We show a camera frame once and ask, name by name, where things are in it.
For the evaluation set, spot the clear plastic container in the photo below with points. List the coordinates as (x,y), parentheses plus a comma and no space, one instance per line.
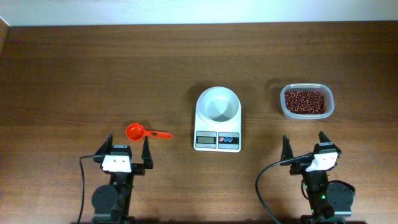
(324,90)

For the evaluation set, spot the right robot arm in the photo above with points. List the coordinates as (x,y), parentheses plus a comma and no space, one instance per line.
(330,200)

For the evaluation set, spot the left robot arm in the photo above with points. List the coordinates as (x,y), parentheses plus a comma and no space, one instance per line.
(111,201)

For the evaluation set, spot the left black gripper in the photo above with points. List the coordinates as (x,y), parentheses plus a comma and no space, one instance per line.
(136,168)

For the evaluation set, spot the red adzuki beans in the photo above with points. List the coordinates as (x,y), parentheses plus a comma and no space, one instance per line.
(305,102)

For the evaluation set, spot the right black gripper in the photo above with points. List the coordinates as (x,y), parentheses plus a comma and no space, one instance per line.
(297,167)

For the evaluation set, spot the orange plastic measuring scoop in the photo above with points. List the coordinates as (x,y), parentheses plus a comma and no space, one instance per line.
(136,132)

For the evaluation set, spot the white round bowl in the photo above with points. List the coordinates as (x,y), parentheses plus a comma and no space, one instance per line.
(219,104)

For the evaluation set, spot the white digital kitchen scale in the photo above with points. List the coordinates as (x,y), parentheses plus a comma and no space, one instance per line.
(217,137)

